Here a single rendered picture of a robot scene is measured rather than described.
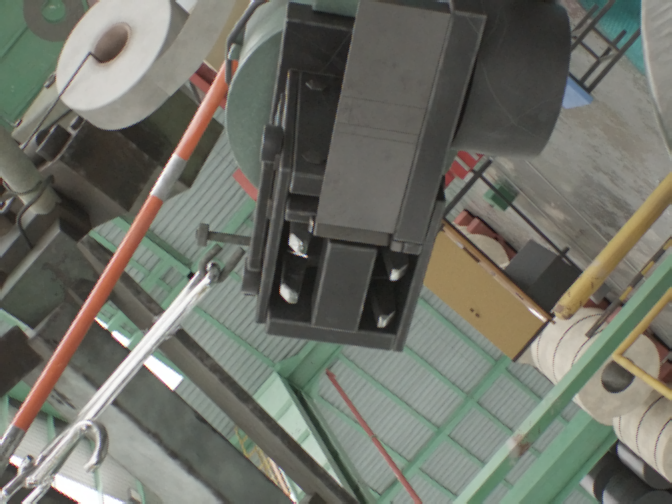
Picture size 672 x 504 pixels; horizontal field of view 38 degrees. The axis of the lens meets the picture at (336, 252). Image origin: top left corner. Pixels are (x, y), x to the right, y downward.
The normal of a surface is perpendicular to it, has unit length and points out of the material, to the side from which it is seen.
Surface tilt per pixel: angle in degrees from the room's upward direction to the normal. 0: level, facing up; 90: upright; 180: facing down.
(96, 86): 90
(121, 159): 123
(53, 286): 90
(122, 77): 90
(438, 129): 65
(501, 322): 90
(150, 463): 50
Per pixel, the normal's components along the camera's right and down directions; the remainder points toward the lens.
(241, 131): 0.00, 0.59
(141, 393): 0.68, -0.40
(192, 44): 0.55, 0.52
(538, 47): 0.13, -0.20
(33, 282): 0.29, 0.29
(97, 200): -0.39, 0.80
